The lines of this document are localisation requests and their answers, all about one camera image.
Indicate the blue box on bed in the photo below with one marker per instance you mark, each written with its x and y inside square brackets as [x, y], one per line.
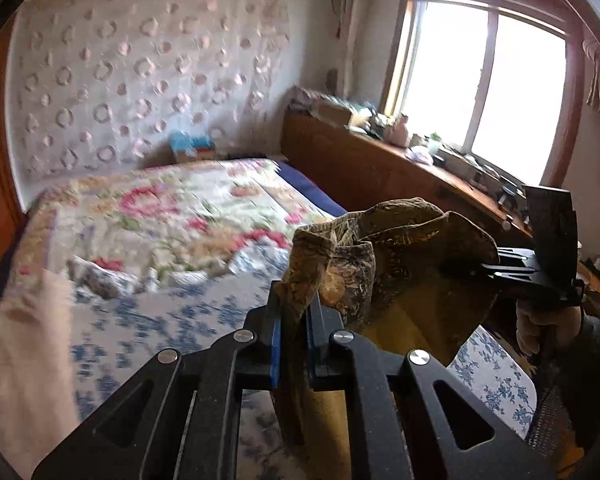
[192, 147]

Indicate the long wooden cabinet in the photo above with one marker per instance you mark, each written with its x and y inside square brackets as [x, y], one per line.
[370, 170]

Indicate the brown cardboard box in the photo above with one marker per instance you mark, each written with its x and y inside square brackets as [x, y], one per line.
[345, 115]

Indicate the pale pink cloth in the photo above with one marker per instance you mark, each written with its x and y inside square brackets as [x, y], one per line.
[25, 370]

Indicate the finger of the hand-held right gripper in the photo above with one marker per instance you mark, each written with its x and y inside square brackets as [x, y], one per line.
[517, 278]
[515, 262]

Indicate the beige window curtain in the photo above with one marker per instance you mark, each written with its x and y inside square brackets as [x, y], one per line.
[355, 35]
[599, 75]

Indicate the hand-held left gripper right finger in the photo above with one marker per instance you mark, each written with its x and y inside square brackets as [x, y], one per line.
[311, 340]

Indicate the pink bottle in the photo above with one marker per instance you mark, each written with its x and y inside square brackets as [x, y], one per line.
[400, 132]

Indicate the blue floral bed sheet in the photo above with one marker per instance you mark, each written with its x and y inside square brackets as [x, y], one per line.
[180, 320]

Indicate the folded fabric pile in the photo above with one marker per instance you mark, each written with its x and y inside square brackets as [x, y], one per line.
[307, 100]

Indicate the person's right hand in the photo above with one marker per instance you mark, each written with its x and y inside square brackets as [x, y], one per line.
[530, 327]

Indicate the floral quilt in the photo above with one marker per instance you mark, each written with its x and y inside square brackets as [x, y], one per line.
[170, 220]

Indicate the wood framed window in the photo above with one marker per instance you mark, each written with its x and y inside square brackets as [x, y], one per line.
[505, 85]

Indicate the golden patterned garment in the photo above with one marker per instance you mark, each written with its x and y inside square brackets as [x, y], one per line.
[405, 270]

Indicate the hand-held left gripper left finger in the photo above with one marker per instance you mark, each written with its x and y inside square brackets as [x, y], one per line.
[276, 355]

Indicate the pink plastic bag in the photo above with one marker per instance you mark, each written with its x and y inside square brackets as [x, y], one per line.
[420, 154]

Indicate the navy blue blanket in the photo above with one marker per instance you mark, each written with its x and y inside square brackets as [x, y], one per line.
[310, 190]

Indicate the circle patterned sheer curtain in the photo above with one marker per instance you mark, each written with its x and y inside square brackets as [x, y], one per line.
[130, 75]

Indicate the person's right forearm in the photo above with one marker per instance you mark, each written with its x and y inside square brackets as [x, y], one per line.
[585, 385]

